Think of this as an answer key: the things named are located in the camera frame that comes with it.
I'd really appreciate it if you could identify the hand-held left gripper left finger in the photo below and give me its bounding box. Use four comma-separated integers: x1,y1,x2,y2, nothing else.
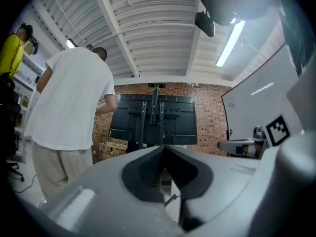
39,145,186,237

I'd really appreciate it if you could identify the printed cardboard box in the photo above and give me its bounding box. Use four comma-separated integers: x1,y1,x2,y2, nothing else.
98,142,129,161

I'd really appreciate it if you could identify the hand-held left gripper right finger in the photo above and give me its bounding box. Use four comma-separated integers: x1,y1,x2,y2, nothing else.
163,145,281,233

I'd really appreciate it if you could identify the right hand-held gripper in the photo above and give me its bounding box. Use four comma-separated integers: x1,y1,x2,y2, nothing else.
217,55,316,158

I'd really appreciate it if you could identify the black screen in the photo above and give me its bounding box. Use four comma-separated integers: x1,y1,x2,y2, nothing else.
109,93,198,146

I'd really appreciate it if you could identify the thin black floor cable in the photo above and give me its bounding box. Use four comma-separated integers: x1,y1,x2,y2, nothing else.
14,173,38,194

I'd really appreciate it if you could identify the white whiteboard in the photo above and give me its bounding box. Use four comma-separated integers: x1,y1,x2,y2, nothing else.
221,43,301,143

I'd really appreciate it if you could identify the long ceiling light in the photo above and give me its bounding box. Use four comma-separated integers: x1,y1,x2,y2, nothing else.
215,20,247,68

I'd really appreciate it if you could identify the white shelf unit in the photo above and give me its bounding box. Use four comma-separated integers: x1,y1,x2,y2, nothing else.
13,53,46,164

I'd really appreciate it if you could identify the black screen stand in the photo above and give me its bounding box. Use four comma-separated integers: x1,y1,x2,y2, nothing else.
127,82,166,155

